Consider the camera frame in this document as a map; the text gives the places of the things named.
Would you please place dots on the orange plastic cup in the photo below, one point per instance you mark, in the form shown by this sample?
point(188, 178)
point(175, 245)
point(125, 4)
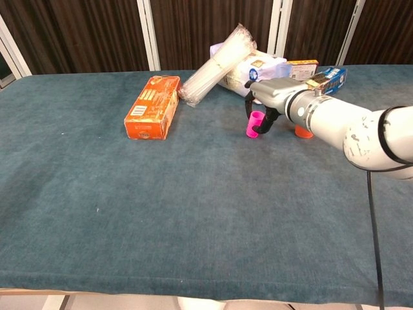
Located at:
point(303, 133)

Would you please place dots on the orange cardboard box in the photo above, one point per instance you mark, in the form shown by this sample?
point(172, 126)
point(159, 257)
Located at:
point(153, 106)

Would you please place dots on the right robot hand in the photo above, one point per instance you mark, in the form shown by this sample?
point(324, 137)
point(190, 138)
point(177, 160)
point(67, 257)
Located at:
point(274, 93)

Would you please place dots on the clear plastic cup sleeve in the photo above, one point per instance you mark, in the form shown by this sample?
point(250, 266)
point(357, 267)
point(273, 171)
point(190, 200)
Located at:
point(216, 68)

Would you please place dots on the teal table cloth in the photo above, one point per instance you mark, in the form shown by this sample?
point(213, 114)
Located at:
point(161, 200)

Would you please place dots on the pink plastic cup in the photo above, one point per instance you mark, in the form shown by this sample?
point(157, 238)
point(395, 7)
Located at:
point(256, 120)

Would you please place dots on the small yellow white box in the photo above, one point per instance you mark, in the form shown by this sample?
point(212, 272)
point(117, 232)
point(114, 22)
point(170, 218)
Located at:
point(303, 69)

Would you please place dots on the blue biscuit box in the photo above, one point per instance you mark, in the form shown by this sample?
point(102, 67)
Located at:
point(335, 80)

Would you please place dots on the white plastic bag package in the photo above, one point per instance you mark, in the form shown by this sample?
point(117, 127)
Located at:
point(238, 79)

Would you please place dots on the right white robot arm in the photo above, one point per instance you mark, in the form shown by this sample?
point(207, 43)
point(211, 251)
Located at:
point(338, 119)

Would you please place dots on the white partition post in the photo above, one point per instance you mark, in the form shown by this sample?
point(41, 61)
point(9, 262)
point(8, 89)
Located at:
point(13, 48)
point(279, 26)
point(350, 32)
point(149, 35)

